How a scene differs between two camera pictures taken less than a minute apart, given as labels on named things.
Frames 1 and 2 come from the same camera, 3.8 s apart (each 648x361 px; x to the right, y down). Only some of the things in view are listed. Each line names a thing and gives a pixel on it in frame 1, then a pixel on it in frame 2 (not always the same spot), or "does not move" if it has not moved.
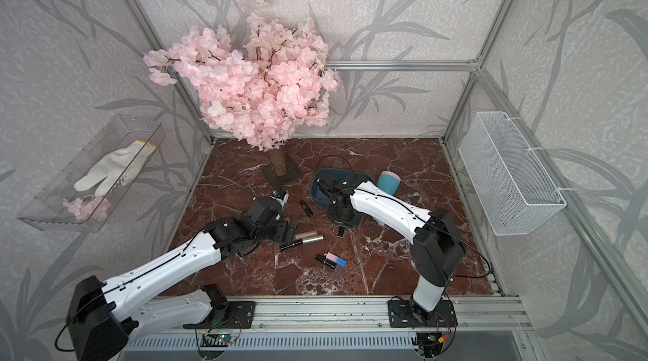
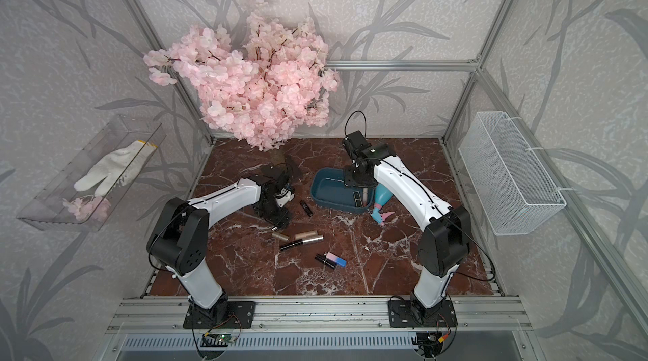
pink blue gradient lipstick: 336,259 does not move
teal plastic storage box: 349,175 does not move
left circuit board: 216,340 does not move
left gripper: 282,236 → 281,221
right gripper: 351,221 → 348,182
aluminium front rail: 358,314 does not move
